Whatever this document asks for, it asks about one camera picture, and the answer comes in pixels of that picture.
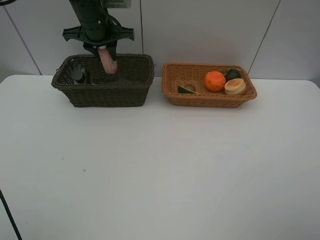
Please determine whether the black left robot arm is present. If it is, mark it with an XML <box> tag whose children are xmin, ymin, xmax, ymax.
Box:
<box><xmin>62</xmin><ymin>0</ymin><xmax>135</xmax><ymax>61</ymax></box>

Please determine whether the dark brown wicker basket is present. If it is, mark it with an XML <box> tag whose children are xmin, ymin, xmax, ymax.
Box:
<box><xmin>51</xmin><ymin>54</ymin><xmax>155</xmax><ymax>108</ymax></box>

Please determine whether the dark purple mangosteen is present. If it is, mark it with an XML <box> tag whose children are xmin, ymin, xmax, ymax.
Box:
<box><xmin>223</xmin><ymin>68</ymin><xmax>242</xmax><ymax>82</ymax></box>

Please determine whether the round bread bun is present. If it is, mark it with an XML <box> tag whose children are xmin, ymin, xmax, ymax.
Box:
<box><xmin>224</xmin><ymin>78</ymin><xmax>247</xmax><ymax>96</ymax></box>

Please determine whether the black whiteboard eraser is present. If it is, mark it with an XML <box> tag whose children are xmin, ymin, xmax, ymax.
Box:
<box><xmin>116</xmin><ymin>78</ymin><xmax>134</xmax><ymax>85</ymax></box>

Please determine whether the pink bottle white cap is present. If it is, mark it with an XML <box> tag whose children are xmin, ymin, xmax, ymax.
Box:
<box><xmin>97</xmin><ymin>45</ymin><xmax>118</xmax><ymax>74</ymax></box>

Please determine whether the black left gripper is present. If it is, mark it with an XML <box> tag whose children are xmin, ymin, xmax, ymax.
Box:
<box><xmin>62</xmin><ymin>19</ymin><xmax>135</xmax><ymax>61</ymax></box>

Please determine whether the dark green pump bottle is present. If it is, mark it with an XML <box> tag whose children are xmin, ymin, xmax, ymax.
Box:
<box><xmin>70</xmin><ymin>64</ymin><xmax>94</xmax><ymax>85</ymax></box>

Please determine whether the black cable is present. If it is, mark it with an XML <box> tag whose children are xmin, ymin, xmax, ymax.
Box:
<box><xmin>0</xmin><ymin>188</ymin><xmax>23</xmax><ymax>240</ymax></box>

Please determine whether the light orange wicker basket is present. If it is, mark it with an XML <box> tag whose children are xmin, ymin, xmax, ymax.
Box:
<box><xmin>161</xmin><ymin>63</ymin><xmax>257</xmax><ymax>108</ymax></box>

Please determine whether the orange mandarin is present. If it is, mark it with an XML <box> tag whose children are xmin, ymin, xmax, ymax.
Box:
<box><xmin>203</xmin><ymin>71</ymin><xmax>226</xmax><ymax>92</ymax></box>

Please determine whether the halved avocado with pit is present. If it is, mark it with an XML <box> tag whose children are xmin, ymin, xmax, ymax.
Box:
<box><xmin>177</xmin><ymin>84</ymin><xmax>200</xmax><ymax>95</ymax></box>

